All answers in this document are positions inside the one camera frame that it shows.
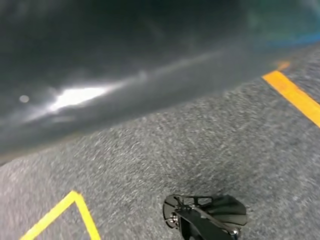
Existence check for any yellow floor tape square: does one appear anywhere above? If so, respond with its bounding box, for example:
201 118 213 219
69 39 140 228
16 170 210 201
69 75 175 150
19 190 102 240
261 60 320 129

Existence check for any black robot foot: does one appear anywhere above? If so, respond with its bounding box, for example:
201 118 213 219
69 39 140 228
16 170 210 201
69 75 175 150
162 193 248 240

